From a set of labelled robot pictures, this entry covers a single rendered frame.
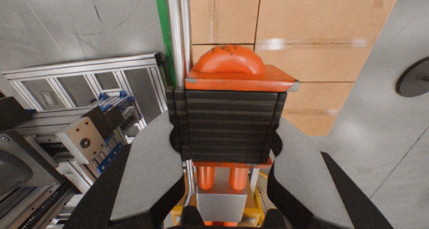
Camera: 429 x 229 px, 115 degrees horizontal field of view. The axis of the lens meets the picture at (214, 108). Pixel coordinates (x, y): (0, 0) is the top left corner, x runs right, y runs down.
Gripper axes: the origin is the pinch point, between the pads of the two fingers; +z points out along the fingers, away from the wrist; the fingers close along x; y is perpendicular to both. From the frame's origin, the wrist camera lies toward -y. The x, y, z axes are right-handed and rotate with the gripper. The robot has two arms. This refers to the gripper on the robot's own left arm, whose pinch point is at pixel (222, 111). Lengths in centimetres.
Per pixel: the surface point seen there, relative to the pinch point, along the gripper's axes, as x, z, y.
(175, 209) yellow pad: -11.4, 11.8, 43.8
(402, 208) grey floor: 346, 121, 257
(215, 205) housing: 0.0, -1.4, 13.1
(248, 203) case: 20, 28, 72
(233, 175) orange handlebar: 1.8, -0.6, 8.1
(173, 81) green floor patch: -41, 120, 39
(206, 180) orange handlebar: -1.3, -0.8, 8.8
